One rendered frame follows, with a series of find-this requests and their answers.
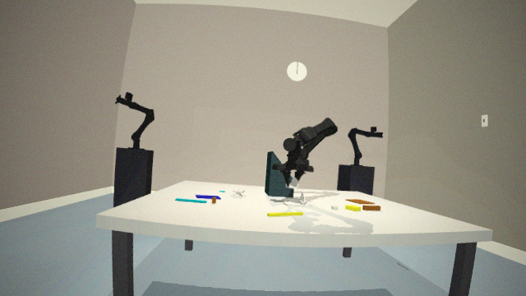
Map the brown flat rectangular plate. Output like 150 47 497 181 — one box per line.
345 199 375 205

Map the brown flat bar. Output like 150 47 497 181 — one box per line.
362 205 381 211

